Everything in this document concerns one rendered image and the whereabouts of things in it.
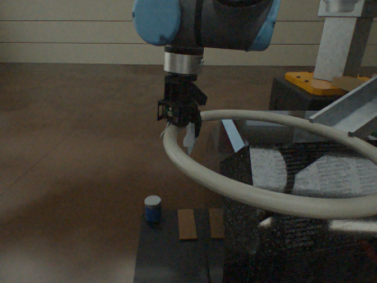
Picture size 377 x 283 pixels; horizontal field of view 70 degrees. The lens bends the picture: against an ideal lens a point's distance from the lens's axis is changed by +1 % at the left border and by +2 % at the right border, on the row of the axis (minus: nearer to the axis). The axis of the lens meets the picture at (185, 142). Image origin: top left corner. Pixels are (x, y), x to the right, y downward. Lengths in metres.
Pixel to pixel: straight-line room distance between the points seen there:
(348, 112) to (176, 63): 0.55
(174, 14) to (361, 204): 0.40
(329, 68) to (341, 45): 0.15
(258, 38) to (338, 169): 0.61
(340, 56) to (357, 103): 0.97
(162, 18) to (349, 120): 0.62
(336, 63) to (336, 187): 1.14
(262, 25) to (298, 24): 6.80
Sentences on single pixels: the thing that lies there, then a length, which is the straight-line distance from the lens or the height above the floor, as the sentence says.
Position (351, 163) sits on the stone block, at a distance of 0.99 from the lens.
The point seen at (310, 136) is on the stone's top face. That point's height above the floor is 0.80.
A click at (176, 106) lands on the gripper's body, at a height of 0.98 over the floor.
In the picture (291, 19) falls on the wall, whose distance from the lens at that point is 7.19.
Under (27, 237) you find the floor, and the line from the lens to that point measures 1.89.
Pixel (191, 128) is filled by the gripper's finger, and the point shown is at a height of 0.91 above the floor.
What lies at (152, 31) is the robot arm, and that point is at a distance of 0.48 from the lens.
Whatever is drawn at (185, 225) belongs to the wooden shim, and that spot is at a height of 0.03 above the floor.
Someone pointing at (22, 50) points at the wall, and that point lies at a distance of 8.34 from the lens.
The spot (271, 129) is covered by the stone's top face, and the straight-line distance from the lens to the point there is 0.99.
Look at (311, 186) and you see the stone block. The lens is 0.90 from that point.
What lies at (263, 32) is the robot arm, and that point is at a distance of 0.45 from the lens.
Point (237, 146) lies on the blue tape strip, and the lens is 0.90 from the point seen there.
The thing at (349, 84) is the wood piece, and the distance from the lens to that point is 1.76.
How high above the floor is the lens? 1.18
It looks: 26 degrees down
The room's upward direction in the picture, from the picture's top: straight up
